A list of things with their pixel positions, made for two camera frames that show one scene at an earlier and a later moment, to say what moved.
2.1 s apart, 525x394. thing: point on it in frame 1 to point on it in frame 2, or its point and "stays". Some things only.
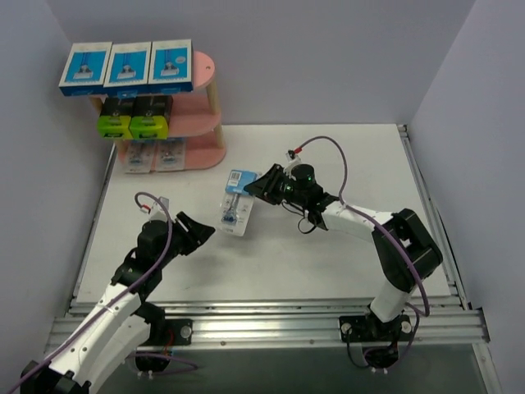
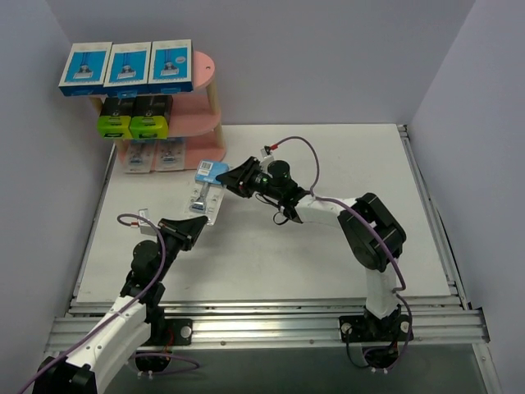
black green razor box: [115, 118] stays
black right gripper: [275, 185] to [248, 178]
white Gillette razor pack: [171, 154] stays
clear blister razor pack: [237, 206] to [207, 193]
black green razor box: [151, 116] stays
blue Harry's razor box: [85, 70] stays
